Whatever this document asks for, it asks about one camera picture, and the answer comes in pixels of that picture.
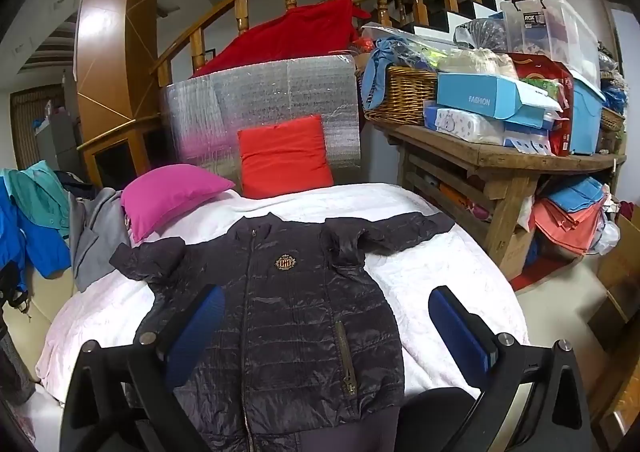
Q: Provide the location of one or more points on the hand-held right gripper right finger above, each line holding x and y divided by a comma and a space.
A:
460, 332

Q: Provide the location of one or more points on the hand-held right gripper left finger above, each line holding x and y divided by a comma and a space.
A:
196, 327

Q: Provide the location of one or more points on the black puffer jacket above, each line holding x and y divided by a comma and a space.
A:
300, 312

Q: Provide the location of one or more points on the white textured blanket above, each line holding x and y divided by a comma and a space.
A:
440, 257

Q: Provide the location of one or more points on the pink pillow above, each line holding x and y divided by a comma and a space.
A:
170, 197

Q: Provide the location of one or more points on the stack of coral cloths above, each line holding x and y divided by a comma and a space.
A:
570, 227

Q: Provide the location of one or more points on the white plastic bag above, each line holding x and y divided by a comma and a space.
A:
606, 237

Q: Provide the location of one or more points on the rough wooden table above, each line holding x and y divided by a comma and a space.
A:
500, 162

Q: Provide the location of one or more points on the brown cardboard box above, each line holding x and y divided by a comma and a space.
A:
620, 257

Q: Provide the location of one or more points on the stack of blue cloths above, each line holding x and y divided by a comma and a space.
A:
575, 192

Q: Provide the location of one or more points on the bright blue garment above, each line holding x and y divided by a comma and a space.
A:
30, 242

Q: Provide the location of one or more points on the red pillow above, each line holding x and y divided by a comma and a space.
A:
285, 157

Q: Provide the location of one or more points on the teal garment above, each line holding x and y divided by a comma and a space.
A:
40, 192

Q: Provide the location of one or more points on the printed tissue pack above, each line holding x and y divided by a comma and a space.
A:
465, 125

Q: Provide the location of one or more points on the grey cabinet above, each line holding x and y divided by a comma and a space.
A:
57, 142

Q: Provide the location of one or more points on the light blue shoe box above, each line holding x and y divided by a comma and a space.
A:
475, 97

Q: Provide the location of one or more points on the large wicker basket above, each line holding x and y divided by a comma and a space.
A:
400, 92

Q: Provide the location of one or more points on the blue plastic bin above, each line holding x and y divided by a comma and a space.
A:
585, 117

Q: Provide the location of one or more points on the silver foil insulation mat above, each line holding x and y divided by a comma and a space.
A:
280, 92

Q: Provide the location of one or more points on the small wicker basket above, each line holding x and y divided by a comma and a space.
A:
612, 120

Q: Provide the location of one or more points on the clear bag of cream cloth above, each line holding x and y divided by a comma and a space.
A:
475, 62

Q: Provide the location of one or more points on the blue cloth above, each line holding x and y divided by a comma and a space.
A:
375, 72

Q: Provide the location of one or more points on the red shopping bag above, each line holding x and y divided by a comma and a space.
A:
540, 65

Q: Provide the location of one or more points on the curved wooden column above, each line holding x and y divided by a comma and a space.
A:
110, 57

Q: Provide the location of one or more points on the red velvet cloth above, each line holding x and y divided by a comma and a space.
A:
290, 32

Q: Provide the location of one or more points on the clear plastic storage box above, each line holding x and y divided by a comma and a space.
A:
565, 32

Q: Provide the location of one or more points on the wooden stair railing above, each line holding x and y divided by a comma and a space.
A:
242, 12

